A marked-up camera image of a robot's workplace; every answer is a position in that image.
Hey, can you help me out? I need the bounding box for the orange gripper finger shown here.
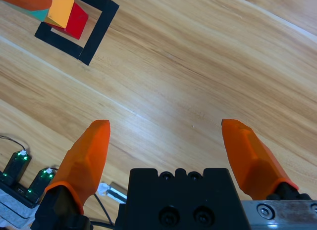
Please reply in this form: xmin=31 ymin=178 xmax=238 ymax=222
xmin=220 ymin=118 xmax=300 ymax=201
xmin=44 ymin=119 xmax=111 ymax=215
xmin=0 ymin=0 xmax=53 ymax=12

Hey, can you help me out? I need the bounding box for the green cube block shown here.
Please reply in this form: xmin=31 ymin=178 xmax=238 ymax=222
xmin=24 ymin=0 xmax=56 ymax=23

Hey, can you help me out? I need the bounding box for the yellow cube block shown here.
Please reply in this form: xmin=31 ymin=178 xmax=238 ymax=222
xmin=44 ymin=0 xmax=75 ymax=30

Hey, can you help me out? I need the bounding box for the red cube block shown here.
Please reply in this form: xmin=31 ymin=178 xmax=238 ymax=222
xmin=50 ymin=2 xmax=90 ymax=41

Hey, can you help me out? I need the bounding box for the silver USB plug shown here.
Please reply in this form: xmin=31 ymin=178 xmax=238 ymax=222
xmin=97 ymin=181 xmax=128 ymax=205

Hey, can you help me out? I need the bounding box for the black dongle with green lights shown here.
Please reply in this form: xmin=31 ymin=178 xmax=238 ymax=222
xmin=4 ymin=150 xmax=33 ymax=188
xmin=25 ymin=166 xmax=57 ymax=205

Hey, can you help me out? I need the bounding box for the black tape square outline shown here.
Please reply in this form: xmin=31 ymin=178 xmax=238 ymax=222
xmin=34 ymin=0 xmax=120 ymax=66

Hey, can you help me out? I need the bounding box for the grey USB hub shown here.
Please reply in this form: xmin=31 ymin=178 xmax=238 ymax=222
xmin=0 ymin=177 xmax=41 ymax=230

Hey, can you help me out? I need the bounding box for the black USB cable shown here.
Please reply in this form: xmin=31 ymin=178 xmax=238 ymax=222
xmin=93 ymin=193 xmax=117 ymax=227

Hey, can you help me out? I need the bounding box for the thin dark wire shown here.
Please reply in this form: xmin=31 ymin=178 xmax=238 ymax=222
xmin=0 ymin=134 xmax=28 ymax=156

